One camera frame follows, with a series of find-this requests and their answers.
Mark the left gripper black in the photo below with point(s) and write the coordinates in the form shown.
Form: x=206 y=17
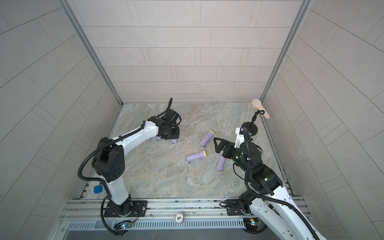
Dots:
x=176 y=135

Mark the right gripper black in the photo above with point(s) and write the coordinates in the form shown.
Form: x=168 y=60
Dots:
x=225 y=142

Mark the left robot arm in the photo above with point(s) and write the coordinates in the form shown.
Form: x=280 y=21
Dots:
x=106 y=164

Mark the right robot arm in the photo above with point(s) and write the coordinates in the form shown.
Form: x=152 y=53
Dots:
x=266 y=196

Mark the black round stand base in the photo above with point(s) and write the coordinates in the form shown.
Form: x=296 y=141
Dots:
x=253 y=129

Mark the beige microphone on stand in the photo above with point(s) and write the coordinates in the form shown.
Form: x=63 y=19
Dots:
x=257 y=104

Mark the right circuit board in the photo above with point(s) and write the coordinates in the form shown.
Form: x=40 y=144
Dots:
x=253 y=225

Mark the circuit board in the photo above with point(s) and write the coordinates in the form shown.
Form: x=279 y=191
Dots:
x=253 y=225
x=123 y=226

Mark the blue hexagonal piece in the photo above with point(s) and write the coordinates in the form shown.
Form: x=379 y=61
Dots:
x=98 y=189

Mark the left circuit board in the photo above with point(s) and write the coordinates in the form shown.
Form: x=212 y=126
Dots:
x=123 y=226

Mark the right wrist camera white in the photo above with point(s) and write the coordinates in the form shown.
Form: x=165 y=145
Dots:
x=240 y=138

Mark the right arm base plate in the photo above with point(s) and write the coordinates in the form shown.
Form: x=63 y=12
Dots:
x=236 y=207

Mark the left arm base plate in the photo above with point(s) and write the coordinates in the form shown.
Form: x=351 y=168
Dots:
x=129 y=209

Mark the aluminium rail frame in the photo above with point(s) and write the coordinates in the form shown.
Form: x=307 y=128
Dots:
x=198 y=211

